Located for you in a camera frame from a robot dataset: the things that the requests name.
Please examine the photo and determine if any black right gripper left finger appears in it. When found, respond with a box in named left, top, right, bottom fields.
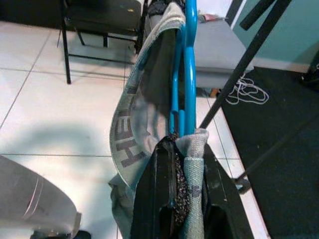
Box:
left=131, top=134, right=192, bottom=239

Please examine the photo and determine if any black metal clothes rack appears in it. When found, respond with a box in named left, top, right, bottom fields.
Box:
left=199, top=0, right=319, bottom=195

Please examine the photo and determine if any blue plastic clothes hanger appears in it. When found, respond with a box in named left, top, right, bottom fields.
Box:
left=169, top=0, right=199, bottom=136

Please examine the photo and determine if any grey shorts printed waistband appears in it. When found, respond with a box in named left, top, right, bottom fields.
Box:
left=108, top=1, right=210, bottom=239

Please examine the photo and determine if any grey upholstered stool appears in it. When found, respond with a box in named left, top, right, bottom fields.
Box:
left=193, top=18, right=255, bottom=88

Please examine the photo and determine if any white wire hanger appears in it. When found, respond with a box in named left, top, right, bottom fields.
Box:
left=225, top=76, right=270, bottom=105

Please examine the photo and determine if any black metal chair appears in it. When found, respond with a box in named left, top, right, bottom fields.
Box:
left=56, top=0, right=148, bottom=85

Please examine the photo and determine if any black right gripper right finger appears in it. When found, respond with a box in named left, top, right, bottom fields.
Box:
left=203, top=143, right=255, bottom=239

